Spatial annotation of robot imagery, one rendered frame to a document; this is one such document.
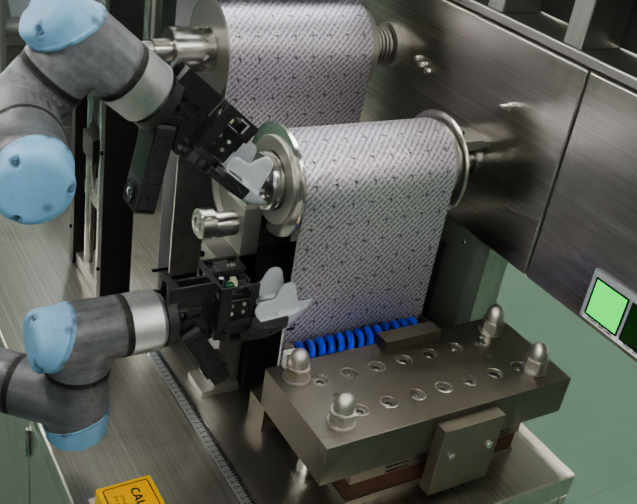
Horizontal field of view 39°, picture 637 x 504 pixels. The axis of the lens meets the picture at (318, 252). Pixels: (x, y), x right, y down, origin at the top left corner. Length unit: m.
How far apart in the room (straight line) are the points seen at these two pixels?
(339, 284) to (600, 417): 1.95
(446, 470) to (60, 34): 0.71
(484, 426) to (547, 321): 2.27
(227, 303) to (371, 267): 0.24
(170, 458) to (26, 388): 0.22
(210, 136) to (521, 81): 0.45
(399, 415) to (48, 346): 0.43
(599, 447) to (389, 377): 1.80
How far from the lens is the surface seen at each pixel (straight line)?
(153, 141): 1.00
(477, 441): 1.20
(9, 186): 0.81
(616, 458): 2.92
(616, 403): 3.15
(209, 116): 1.02
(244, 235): 1.17
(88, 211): 1.50
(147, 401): 1.30
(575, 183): 1.19
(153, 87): 0.96
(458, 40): 1.34
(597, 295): 1.18
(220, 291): 1.06
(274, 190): 1.10
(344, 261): 1.18
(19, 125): 0.85
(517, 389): 1.24
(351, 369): 1.19
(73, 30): 0.91
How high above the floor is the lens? 1.74
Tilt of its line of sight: 30 degrees down
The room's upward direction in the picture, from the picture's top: 10 degrees clockwise
